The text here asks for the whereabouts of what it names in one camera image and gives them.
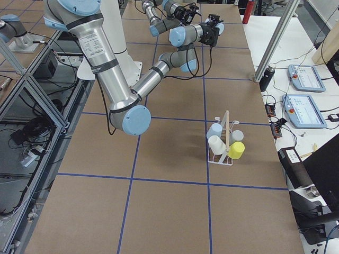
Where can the grey cup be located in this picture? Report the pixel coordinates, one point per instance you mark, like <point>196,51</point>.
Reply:
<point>236,136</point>

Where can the white pedestal column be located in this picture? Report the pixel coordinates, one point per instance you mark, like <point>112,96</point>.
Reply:
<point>119,47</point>

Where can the small black device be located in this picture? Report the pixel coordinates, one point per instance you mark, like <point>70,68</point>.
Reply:
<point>333,117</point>

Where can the teach pendant near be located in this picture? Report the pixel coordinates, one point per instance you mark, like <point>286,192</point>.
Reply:
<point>303,112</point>

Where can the aluminium frame post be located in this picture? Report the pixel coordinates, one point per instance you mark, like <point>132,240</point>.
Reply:
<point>275,39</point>

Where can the black monitor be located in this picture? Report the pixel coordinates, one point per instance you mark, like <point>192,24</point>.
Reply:
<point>322,168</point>

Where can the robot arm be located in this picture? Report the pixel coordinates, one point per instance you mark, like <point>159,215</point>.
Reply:
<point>166,15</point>
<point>86,20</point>

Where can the steel cup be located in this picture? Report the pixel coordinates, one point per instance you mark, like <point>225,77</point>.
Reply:
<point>313,192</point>

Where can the black water bottle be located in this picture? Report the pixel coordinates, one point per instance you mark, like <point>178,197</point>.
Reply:
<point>267,76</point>

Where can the teach pendant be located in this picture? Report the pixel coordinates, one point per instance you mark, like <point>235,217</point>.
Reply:
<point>306,78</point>
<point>303,112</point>

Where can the light blue cup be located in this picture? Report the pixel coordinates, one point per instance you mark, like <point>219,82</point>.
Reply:
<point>215,129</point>
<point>221,28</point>

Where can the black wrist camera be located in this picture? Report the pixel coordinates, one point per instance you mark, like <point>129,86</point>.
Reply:
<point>214,19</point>

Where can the yellow cup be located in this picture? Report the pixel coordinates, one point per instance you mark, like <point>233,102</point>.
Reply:
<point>236,150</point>

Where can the pale green cup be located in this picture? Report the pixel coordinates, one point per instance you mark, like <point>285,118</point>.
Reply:
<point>216,145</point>

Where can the teach pendant far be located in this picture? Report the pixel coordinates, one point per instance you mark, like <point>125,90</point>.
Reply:
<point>306,78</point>

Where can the black box with label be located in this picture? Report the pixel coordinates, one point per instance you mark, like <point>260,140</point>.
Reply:
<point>295,173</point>

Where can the white wire cup rack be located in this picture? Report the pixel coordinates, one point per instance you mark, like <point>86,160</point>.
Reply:
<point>227,128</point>

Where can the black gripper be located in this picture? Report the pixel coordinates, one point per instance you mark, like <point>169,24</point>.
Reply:
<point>206,28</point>
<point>183,11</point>

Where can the red bottle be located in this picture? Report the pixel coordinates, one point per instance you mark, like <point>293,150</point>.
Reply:
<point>248,10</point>

